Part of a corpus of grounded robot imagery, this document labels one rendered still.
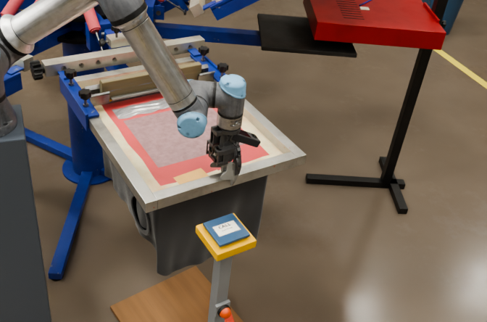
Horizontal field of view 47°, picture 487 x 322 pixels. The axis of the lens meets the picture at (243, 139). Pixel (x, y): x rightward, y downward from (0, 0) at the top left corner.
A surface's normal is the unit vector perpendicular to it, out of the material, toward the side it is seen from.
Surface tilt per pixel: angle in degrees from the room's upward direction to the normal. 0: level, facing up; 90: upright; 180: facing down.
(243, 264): 0
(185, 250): 96
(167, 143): 0
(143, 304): 0
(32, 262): 90
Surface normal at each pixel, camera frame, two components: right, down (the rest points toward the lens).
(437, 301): 0.10, -0.82
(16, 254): 0.36, 0.56
